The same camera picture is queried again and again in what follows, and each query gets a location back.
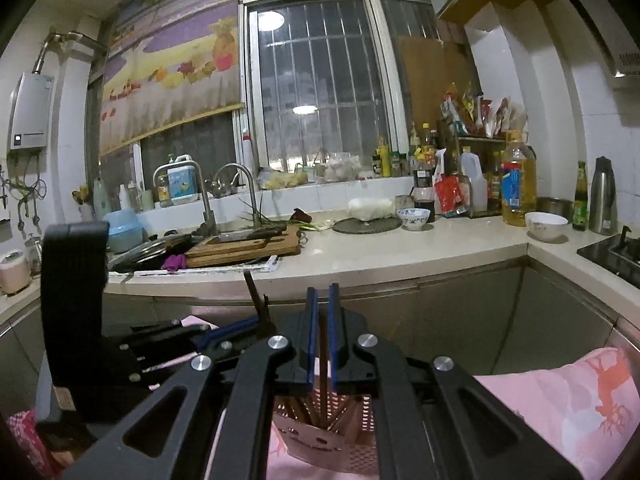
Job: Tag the dark green sauce bottle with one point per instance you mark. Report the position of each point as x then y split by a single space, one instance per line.
580 205

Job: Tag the cup of kitchen spoons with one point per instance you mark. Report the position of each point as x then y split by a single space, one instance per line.
85 207

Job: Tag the red plastic packet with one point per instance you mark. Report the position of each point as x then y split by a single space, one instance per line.
449 195

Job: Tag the barred kitchen window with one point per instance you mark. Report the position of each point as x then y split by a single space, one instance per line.
320 85

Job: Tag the chrome arched faucet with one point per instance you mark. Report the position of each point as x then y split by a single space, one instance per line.
206 205
252 195

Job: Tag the blue label dish soap bottle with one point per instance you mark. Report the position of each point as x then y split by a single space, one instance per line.
181 182

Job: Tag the steel pot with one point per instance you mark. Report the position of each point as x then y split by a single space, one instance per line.
555 205

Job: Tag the steel thermos jug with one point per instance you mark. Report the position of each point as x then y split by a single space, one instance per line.
603 200

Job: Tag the person's left forearm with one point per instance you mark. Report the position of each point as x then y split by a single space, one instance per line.
30 440

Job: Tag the large cooking oil bottle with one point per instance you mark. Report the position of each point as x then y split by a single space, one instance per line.
519 185

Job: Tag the fruit printed window blind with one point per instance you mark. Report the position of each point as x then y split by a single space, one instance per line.
170 85

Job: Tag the dark soy sauce bottle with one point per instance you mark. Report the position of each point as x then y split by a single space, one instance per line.
423 190

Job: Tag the metal exhaust pipe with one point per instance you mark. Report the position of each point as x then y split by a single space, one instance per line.
70 37

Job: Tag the round dark board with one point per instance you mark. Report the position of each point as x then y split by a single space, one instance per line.
365 226

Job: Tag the green scallion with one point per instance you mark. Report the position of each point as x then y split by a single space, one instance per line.
300 224

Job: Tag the pink rice cooker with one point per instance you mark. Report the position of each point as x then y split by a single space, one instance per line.
14 274

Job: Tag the bundle of wooden chopsticks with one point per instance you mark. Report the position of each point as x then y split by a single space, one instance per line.
310 412

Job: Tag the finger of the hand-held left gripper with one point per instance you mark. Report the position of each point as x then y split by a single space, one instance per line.
225 335
170 332

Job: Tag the white ceramic bowl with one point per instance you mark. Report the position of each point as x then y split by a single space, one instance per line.
546 226

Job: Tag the pink printed tablecloth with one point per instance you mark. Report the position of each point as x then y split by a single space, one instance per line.
550 400

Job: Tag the steel pan lid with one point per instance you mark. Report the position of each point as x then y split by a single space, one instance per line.
145 255

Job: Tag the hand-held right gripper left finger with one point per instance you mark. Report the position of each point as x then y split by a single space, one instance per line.
312 335

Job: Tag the wooden cutting board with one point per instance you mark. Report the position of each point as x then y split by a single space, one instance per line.
240 254

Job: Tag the black gas stove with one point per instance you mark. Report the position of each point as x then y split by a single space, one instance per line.
610 255

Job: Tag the kitchen knife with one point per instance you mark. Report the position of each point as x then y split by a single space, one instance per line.
235 236

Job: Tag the blue patterned small bowl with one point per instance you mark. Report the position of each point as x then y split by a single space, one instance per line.
414 219

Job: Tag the white plastic jug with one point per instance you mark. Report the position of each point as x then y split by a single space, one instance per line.
475 185

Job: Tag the brown wooden chopstick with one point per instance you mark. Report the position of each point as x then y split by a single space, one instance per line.
252 295
325 360

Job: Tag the brown wooden board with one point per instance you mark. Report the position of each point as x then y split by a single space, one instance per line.
430 80

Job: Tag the grey wall water heater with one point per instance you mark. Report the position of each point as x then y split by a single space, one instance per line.
30 110

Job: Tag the pink perforated utensil holder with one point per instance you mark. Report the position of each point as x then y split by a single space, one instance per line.
320 452

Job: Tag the yellow squeeze bottle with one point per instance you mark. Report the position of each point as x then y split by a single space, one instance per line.
383 160

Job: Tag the steel kitchen cabinet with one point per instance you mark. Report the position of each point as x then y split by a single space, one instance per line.
450 310

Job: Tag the wooden spice rack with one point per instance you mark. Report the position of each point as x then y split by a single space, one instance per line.
492 145

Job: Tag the range hood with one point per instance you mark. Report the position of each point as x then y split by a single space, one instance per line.
600 15

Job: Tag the light blue plastic basin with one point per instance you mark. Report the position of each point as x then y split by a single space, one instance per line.
125 230

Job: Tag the row of snack packets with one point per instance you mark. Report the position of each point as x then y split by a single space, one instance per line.
480 112

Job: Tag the purple cloth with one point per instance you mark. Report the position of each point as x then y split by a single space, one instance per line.
174 262

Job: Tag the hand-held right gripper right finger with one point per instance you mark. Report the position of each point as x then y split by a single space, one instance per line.
334 335

